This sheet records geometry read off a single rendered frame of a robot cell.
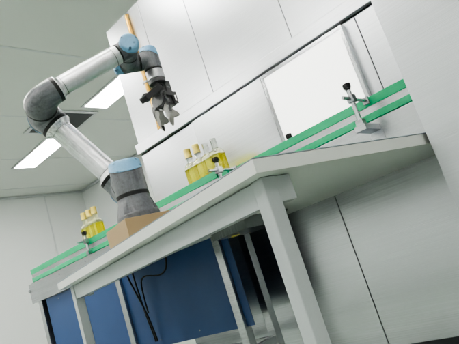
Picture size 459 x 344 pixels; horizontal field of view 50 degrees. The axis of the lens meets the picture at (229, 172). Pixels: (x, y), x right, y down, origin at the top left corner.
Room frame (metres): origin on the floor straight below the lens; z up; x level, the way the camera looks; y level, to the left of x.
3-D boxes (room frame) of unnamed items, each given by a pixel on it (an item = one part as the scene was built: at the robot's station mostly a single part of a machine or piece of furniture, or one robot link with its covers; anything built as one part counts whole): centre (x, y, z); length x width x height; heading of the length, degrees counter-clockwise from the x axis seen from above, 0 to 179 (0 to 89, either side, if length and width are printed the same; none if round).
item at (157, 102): (1.91, 0.16, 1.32); 0.09 x 0.08 x 0.12; 140
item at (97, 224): (2.82, 0.82, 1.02); 0.06 x 0.06 x 0.28; 50
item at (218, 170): (1.99, 0.02, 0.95); 0.17 x 0.03 x 0.12; 140
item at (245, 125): (2.10, -0.25, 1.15); 0.90 x 0.03 x 0.34; 50
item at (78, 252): (2.56, 0.72, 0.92); 1.75 x 0.01 x 0.08; 50
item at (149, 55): (1.91, 0.17, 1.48); 0.09 x 0.08 x 0.11; 109
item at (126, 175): (1.71, 0.35, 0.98); 0.13 x 0.12 x 0.14; 19
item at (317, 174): (2.10, -0.18, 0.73); 1.58 x 1.52 x 0.04; 37
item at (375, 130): (1.58, -0.47, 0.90); 0.17 x 0.05 x 0.23; 140
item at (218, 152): (2.15, 0.03, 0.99); 0.06 x 0.06 x 0.21; 50
